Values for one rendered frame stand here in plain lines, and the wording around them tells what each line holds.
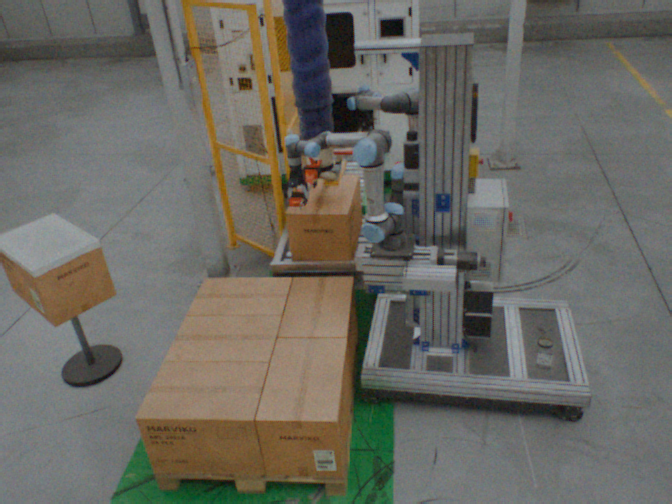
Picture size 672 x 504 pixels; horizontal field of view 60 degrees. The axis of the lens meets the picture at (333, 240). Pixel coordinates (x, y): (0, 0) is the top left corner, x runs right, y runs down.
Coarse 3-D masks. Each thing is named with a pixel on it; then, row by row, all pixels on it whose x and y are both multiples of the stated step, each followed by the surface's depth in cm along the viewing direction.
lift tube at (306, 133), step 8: (312, 0) 309; (312, 24) 315; (296, 64) 327; (304, 64) 325; (296, 80) 333; (328, 96) 340; (304, 112) 342; (312, 112) 340; (320, 112) 341; (328, 112) 344; (304, 120) 344; (312, 120) 342; (320, 120) 342; (328, 120) 347; (304, 128) 348; (312, 128) 345; (320, 128) 345; (328, 128) 348; (304, 136) 350; (312, 136) 347
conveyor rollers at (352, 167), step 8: (344, 160) 536; (352, 160) 535; (352, 168) 520; (360, 168) 519; (360, 176) 504; (360, 184) 488; (360, 232) 419; (360, 240) 411; (368, 240) 410; (288, 248) 409; (288, 256) 402
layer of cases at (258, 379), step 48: (240, 288) 370; (288, 288) 366; (336, 288) 362; (192, 336) 333; (240, 336) 329; (288, 336) 326; (336, 336) 323; (192, 384) 299; (240, 384) 296; (288, 384) 294; (336, 384) 291; (144, 432) 287; (192, 432) 284; (240, 432) 281; (288, 432) 277; (336, 432) 274
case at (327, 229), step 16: (352, 176) 407; (320, 192) 389; (336, 192) 387; (352, 192) 385; (288, 208) 373; (304, 208) 371; (320, 208) 369; (336, 208) 367; (352, 208) 380; (288, 224) 370; (304, 224) 368; (320, 224) 366; (336, 224) 364; (352, 224) 381; (304, 240) 375; (320, 240) 373; (336, 240) 371; (352, 240) 382; (304, 256) 381; (320, 256) 379; (336, 256) 377; (352, 256) 383
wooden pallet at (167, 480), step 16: (352, 384) 349; (352, 400) 344; (160, 480) 306; (176, 480) 307; (240, 480) 299; (256, 480) 298; (272, 480) 297; (288, 480) 296; (304, 480) 294; (320, 480) 293; (336, 480) 292
